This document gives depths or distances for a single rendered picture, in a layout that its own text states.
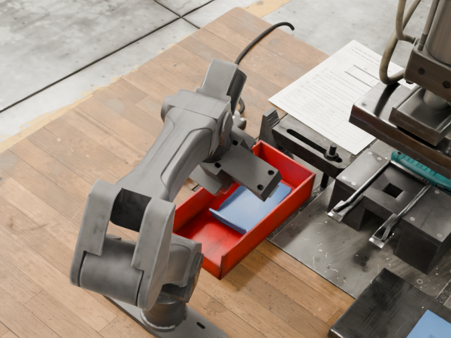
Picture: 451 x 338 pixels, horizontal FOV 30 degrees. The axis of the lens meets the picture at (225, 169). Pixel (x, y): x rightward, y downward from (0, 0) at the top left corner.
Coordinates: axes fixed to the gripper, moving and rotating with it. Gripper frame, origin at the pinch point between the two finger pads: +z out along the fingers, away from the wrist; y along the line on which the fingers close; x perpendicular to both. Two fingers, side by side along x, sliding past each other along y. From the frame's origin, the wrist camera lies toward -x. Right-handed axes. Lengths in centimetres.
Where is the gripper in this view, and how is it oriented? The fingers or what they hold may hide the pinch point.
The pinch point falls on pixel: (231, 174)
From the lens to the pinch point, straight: 130.7
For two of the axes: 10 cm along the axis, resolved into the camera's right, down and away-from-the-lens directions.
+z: 2.1, 3.2, 9.2
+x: -7.7, -5.2, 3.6
